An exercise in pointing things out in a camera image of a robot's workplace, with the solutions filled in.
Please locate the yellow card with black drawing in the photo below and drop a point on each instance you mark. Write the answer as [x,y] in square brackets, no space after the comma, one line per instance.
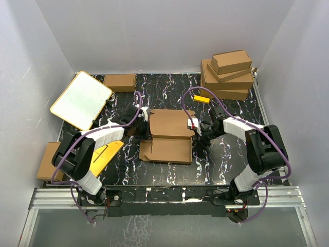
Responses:
[103,155]

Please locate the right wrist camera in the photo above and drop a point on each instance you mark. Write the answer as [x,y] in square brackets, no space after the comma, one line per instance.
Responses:
[193,124]

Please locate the large stacked cardboard box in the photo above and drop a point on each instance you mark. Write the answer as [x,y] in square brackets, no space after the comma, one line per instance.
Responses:
[207,80]

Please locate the white board with wooden frame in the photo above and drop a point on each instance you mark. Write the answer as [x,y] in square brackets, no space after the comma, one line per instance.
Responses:
[82,101]

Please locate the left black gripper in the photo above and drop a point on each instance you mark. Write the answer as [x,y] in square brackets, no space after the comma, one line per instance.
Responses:
[147,135]

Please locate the top small stacked cardboard box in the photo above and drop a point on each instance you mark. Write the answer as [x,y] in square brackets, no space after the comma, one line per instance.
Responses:
[233,61]

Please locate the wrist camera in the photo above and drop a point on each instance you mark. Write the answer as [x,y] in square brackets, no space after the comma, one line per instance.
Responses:
[193,124]
[144,113]

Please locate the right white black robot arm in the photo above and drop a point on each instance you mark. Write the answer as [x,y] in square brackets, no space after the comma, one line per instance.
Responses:
[266,152]

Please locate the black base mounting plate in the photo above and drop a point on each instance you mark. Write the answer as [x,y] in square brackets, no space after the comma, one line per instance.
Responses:
[209,200]

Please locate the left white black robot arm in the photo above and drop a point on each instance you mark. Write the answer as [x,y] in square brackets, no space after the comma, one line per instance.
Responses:
[73,157]

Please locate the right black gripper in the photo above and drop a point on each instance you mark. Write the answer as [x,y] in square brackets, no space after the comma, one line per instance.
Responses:
[200,140]

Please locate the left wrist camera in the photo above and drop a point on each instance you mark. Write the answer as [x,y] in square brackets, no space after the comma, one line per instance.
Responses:
[144,113]

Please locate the aluminium frame rail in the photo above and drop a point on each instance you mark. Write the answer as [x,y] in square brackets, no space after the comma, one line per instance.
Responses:
[55,218]

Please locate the small yellow block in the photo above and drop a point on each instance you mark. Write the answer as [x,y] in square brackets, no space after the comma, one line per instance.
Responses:
[201,99]

